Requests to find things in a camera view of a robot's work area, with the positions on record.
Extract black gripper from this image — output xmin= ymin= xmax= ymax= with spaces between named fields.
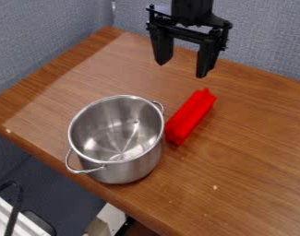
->
xmin=147 ymin=0 xmax=232 ymax=78

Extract red rectangular block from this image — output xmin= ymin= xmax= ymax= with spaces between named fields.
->
xmin=165 ymin=88 xmax=216 ymax=146

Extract stainless steel pot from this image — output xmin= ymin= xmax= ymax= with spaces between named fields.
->
xmin=68 ymin=95 xmax=165 ymax=184

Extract white appliance with dark panel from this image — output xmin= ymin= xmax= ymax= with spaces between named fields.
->
xmin=0 ymin=197 xmax=57 ymax=236

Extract white table leg bracket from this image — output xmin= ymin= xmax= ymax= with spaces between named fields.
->
xmin=84 ymin=203 xmax=128 ymax=236

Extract black cable loop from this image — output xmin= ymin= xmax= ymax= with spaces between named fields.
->
xmin=0 ymin=180 xmax=25 ymax=236

